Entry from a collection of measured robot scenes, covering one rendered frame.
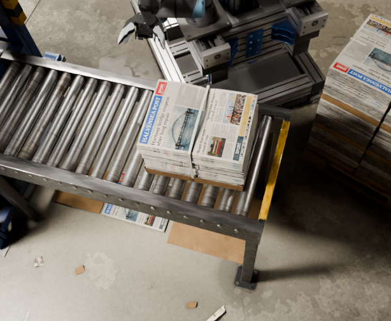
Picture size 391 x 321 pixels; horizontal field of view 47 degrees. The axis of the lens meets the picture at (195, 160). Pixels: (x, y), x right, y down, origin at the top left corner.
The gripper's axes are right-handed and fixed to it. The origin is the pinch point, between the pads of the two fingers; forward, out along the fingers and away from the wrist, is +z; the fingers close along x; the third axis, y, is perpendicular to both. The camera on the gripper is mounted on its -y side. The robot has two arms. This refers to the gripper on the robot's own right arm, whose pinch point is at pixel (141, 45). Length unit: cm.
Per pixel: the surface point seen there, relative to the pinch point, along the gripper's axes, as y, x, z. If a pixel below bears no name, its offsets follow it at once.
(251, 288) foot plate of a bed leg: 116, -60, 50
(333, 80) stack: 38, -78, -26
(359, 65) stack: 29, -87, -28
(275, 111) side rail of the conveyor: 37, -53, -6
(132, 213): 124, 7, 13
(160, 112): 19.5, -7.8, 12.2
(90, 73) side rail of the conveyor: 48, 27, -22
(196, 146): 17.8, -21.7, 25.1
